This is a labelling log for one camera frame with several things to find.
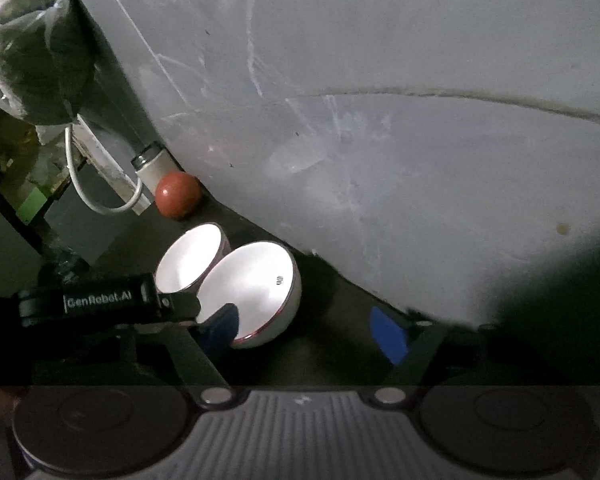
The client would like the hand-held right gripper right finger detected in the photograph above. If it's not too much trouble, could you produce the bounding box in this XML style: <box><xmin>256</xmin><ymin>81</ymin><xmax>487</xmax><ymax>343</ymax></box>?
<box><xmin>369</xmin><ymin>306</ymin><xmax>512</xmax><ymax>407</ymax></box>

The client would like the large clear plastic bag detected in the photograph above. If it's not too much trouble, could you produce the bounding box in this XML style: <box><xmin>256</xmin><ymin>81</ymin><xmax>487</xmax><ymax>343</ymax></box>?
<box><xmin>0</xmin><ymin>0</ymin><xmax>101</xmax><ymax>128</ymax></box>

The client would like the white hose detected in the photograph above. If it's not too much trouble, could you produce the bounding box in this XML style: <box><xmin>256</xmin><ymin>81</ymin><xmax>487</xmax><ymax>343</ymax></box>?
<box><xmin>65</xmin><ymin>115</ymin><xmax>147</xmax><ymax>213</ymax></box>

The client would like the green box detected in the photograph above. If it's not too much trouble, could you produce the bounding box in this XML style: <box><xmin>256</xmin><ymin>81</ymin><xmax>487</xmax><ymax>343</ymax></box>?
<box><xmin>17</xmin><ymin>187</ymin><xmax>56</xmax><ymax>226</ymax></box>

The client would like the white ceramic bowl with mark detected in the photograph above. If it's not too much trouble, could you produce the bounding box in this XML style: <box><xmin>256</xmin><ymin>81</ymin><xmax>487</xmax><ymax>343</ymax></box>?
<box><xmin>195</xmin><ymin>241</ymin><xmax>302</xmax><ymax>350</ymax></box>

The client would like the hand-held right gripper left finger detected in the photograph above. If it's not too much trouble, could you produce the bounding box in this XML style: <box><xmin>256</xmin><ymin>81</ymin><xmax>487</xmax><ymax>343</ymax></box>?
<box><xmin>79</xmin><ymin>302</ymin><xmax>242</xmax><ymax>407</ymax></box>

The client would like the red apple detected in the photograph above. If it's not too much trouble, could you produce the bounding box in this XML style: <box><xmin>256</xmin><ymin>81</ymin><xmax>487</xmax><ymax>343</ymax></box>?
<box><xmin>155</xmin><ymin>171</ymin><xmax>202</xmax><ymax>219</ymax></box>

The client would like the dark grey cabinet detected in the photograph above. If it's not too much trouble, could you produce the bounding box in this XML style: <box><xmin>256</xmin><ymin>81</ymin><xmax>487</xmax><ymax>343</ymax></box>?
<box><xmin>45</xmin><ymin>190</ymin><xmax>151</xmax><ymax>266</ymax></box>

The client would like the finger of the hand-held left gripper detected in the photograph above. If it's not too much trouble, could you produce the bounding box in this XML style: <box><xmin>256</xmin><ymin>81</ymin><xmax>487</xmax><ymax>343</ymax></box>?
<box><xmin>158</xmin><ymin>292</ymin><xmax>204</xmax><ymax>323</ymax></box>

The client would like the black garbage bag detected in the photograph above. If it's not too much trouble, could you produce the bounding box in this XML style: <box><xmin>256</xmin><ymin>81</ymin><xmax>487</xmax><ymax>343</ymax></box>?
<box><xmin>37</xmin><ymin>247</ymin><xmax>91</xmax><ymax>286</ymax></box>

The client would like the white thermos bottle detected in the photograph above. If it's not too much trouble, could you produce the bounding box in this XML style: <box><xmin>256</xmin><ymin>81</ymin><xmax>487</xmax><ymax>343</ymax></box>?
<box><xmin>131</xmin><ymin>144</ymin><xmax>181</xmax><ymax>196</ymax></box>

